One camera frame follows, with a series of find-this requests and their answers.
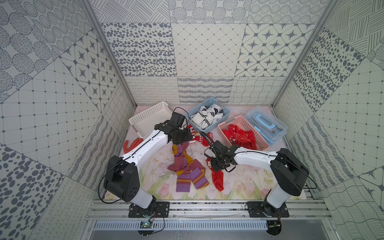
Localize plain red sock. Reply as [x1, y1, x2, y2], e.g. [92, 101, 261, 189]
[206, 158, 224, 192]

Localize maroon purple toe sock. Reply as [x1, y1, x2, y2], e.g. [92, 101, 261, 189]
[172, 142, 189, 157]

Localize white sock black stripes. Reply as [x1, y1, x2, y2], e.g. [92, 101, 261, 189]
[192, 111, 214, 130]

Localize purple striped sock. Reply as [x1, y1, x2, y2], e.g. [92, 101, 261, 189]
[176, 160, 209, 193]

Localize red snowflake sock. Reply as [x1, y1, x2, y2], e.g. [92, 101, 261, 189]
[223, 124, 257, 150]

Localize white sock black pattern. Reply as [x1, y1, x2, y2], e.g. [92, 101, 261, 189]
[207, 104, 224, 121]

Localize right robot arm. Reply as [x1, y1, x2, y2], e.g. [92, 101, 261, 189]
[209, 141, 310, 213]

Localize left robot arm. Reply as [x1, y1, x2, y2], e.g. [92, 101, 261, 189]
[100, 112, 192, 213]

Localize pink plastic basket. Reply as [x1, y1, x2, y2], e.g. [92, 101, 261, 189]
[218, 116, 270, 151]

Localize white plastic basket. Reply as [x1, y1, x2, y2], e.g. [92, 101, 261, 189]
[129, 102, 173, 138]

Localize blue plastic basket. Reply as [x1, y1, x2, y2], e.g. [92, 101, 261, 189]
[185, 98, 231, 134]

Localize red santa striped sock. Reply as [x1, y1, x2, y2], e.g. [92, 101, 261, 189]
[188, 125, 202, 144]

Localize red patterned sock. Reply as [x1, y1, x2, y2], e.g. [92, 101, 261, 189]
[201, 132, 214, 147]

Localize red rubber glove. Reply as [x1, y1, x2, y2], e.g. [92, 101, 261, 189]
[123, 138, 143, 154]

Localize clear plastic tool box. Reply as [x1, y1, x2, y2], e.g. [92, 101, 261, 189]
[245, 106, 288, 145]

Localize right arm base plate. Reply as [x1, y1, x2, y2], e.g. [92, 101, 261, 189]
[245, 201, 290, 218]

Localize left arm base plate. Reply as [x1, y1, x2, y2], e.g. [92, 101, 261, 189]
[128, 201, 170, 218]

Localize aluminium mounting rail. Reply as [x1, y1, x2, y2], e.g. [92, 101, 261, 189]
[86, 200, 331, 220]

